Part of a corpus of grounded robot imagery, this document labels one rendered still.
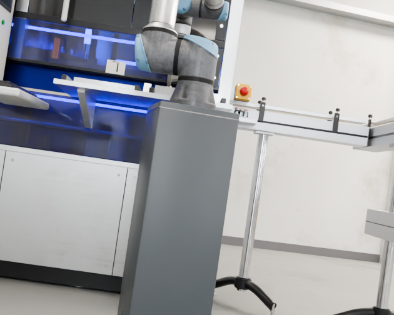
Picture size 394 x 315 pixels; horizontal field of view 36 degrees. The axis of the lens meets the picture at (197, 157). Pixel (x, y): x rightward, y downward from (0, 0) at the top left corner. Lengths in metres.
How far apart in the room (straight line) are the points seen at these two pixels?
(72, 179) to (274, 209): 3.40
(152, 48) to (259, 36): 4.06
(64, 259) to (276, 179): 3.41
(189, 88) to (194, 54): 0.11
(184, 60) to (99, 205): 1.07
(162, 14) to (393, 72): 4.71
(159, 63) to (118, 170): 0.94
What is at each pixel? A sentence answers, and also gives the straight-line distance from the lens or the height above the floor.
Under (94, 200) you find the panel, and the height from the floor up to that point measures 0.41.
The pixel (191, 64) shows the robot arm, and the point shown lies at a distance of 1.94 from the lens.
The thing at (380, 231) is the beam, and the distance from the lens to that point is 2.80.
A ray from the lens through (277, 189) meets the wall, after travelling 5.93.
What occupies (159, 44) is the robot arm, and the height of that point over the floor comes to 0.98.
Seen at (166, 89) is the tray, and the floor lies 0.90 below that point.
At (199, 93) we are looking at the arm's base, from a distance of 1.91.
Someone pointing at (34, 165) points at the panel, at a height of 0.53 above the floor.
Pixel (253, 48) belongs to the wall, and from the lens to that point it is 5.93.
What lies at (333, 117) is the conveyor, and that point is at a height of 0.96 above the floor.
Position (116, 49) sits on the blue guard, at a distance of 2.85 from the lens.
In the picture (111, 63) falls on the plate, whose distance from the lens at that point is 2.84.
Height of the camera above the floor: 0.58
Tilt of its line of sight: 2 degrees up
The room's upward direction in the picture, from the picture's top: 8 degrees clockwise
